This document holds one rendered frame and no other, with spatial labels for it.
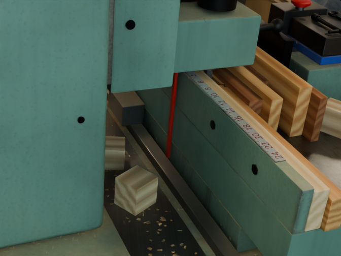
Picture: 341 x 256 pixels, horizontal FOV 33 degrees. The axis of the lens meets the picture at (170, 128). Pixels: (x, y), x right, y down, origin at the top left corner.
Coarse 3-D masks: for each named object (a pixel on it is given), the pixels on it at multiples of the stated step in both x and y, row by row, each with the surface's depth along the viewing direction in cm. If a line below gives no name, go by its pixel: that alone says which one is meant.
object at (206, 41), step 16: (192, 16) 72; (208, 16) 72; (224, 16) 73; (240, 16) 73; (256, 16) 74; (192, 32) 71; (208, 32) 72; (224, 32) 73; (240, 32) 74; (256, 32) 75; (176, 48) 72; (192, 48) 72; (208, 48) 73; (224, 48) 74; (240, 48) 75; (176, 64) 73; (192, 64) 74; (208, 64) 75; (224, 64) 76; (240, 64) 77
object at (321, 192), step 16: (208, 80) 76; (224, 96) 72; (240, 112) 69; (256, 128) 66; (272, 144) 63; (288, 160) 60; (304, 176) 58; (320, 192) 56; (320, 208) 57; (320, 224) 59
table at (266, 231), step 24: (144, 96) 91; (192, 144) 77; (312, 144) 74; (336, 144) 74; (216, 168) 71; (336, 168) 69; (216, 192) 72; (240, 192) 66; (240, 216) 67; (264, 216) 62; (264, 240) 63; (288, 240) 58; (312, 240) 59; (336, 240) 61
